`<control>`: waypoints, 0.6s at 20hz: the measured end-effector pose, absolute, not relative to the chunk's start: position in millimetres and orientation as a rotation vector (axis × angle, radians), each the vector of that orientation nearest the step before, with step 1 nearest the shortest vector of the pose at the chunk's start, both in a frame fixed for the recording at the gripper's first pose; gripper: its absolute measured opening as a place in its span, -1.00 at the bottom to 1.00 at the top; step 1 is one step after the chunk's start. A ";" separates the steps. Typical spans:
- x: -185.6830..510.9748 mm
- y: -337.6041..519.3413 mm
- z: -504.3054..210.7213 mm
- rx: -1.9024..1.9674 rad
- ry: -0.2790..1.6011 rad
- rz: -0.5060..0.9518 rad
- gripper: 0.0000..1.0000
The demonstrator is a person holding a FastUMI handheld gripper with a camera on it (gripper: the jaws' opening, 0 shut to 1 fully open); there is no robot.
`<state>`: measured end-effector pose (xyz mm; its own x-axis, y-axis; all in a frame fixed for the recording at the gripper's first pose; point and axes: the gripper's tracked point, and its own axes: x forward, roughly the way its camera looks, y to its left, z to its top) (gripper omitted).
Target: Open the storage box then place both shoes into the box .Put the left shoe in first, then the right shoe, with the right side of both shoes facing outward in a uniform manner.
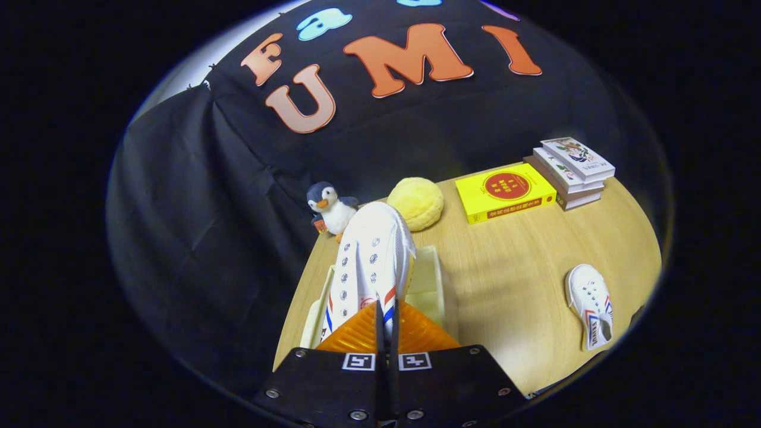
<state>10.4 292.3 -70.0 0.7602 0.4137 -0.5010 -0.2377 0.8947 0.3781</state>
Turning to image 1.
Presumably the beige storage box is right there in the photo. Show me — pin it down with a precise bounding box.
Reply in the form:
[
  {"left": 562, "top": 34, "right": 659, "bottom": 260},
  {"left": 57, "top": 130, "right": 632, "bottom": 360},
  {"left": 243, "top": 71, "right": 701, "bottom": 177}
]
[{"left": 299, "top": 245, "right": 446, "bottom": 351}]

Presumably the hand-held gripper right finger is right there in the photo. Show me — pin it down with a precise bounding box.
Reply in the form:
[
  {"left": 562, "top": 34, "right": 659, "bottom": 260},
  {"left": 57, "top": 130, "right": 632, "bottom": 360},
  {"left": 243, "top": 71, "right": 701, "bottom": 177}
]
[{"left": 389, "top": 299, "right": 529, "bottom": 428}]

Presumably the white canvas shoe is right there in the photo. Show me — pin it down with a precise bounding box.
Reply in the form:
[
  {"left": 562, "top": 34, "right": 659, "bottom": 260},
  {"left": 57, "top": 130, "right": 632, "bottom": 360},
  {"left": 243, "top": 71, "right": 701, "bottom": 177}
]
[
  {"left": 565, "top": 264, "right": 614, "bottom": 351},
  {"left": 321, "top": 201, "right": 417, "bottom": 342}
]

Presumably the black backdrop cloth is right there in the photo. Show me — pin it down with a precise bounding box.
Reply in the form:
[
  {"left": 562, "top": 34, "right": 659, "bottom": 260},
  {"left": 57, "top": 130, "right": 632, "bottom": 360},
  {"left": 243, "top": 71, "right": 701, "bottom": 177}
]
[{"left": 107, "top": 0, "right": 672, "bottom": 399}]

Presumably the penguin plush toy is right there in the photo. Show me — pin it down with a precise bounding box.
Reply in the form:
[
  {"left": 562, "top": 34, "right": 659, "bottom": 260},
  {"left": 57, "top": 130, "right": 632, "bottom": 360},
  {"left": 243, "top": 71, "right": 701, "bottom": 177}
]
[{"left": 306, "top": 181, "right": 360, "bottom": 243}]

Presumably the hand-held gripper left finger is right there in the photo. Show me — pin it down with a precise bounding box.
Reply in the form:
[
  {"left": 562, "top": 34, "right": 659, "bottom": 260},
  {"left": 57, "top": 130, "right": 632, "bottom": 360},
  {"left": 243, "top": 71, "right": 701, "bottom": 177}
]
[{"left": 250, "top": 299, "right": 390, "bottom": 428}]

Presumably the brown cover book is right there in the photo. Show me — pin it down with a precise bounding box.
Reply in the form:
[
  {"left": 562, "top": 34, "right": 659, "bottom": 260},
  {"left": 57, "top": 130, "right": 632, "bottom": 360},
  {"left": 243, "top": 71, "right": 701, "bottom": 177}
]
[{"left": 523, "top": 156, "right": 604, "bottom": 212}]

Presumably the yellow round plush ball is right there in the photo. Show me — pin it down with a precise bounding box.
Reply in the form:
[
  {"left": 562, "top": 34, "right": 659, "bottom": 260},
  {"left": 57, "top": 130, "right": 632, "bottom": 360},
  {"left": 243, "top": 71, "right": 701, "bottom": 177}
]
[{"left": 386, "top": 177, "right": 445, "bottom": 232}]

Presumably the yellow book with red circle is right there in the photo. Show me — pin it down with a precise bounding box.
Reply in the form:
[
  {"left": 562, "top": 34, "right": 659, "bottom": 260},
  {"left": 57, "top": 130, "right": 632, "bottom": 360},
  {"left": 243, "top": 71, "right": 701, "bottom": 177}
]
[{"left": 455, "top": 163, "right": 558, "bottom": 225}]

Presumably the white paperback book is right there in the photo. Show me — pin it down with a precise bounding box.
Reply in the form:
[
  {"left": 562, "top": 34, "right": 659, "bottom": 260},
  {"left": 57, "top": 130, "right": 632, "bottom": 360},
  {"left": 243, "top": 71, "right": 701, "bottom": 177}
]
[{"left": 532, "top": 147, "right": 606, "bottom": 194}]

